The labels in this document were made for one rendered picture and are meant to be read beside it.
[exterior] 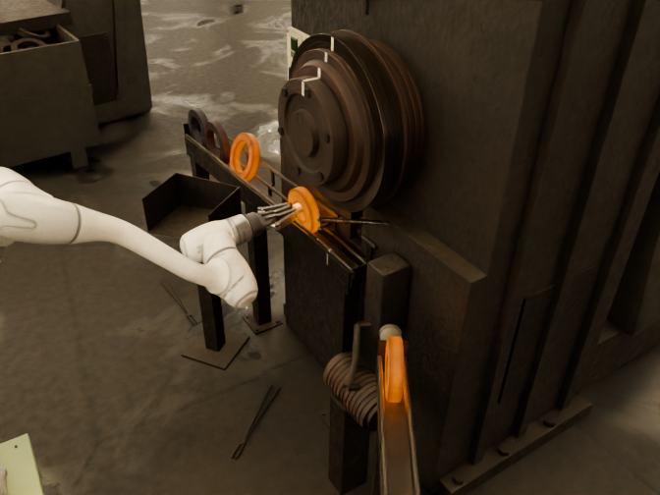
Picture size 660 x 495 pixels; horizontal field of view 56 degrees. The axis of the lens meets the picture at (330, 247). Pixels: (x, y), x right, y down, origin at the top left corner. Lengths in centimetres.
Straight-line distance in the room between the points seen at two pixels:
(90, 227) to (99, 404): 106
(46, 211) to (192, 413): 112
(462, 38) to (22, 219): 103
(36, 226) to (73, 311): 145
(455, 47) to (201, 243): 89
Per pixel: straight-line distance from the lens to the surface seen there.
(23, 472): 190
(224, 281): 174
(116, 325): 280
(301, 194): 196
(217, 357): 255
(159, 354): 262
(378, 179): 154
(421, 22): 155
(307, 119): 159
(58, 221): 153
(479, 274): 157
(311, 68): 162
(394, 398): 148
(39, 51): 383
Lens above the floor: 180
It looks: 35 degrees down
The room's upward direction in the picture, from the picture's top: 1 degrees clockwise
